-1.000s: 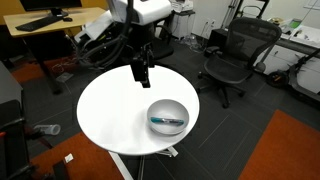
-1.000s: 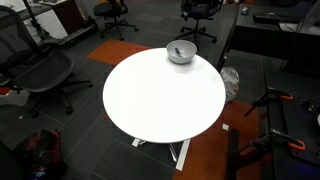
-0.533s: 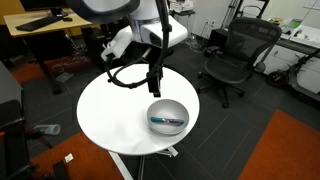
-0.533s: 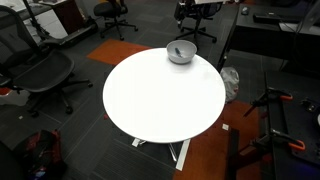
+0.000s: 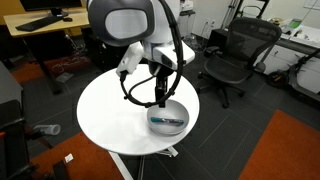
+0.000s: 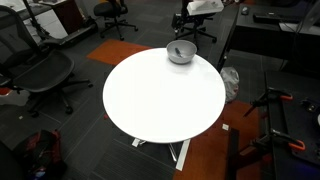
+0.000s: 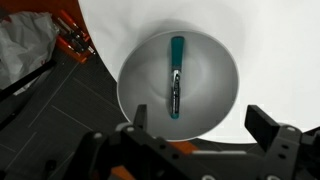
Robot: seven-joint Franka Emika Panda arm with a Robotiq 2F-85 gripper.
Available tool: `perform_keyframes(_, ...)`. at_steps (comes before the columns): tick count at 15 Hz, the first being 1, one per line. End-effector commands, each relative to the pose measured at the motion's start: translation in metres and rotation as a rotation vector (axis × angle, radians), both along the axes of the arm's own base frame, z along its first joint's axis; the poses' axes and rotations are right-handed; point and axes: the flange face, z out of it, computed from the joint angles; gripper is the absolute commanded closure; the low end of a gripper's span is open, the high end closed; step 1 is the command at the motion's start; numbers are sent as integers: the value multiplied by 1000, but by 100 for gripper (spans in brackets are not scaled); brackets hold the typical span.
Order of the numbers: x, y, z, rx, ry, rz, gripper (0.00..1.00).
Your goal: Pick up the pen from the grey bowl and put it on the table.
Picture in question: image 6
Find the dark brown cabinet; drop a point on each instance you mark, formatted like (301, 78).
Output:
(68, 15)

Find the black office desk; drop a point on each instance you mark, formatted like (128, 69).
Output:
(260, 36)

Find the white crumpled plastic bag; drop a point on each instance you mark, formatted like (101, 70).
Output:
(230, 83)

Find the black kick scooter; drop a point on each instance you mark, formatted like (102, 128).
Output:
(73, 35)

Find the black flat keyboard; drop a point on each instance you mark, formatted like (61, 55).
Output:
(270, 17)

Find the teal silver marker pen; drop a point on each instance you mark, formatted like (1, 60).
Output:
(178, 52)

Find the grey computer mouse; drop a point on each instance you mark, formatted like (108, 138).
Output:
(245, 10)

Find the black swivel office chair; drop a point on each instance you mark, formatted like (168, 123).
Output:
(110, 8)

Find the white rectangular box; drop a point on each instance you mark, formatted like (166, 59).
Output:
(203, 6)

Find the white cabinet with dark top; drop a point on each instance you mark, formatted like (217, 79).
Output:
(48, 21)

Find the white plastic floor object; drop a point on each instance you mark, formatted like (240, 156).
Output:
(13, 98)

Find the red black bag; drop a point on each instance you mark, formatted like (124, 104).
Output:
(46, 146)

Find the grey round bowl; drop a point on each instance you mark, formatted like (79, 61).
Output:
(190, 50)

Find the black robot mount table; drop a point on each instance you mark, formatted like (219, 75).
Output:
(293, 126)

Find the white paper scrap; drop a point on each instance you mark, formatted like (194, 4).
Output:
(225, 127)

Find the black mesh office chair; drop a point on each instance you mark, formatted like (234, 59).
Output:
(46, 71)

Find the white table base legs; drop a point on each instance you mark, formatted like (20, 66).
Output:
(183, 155)

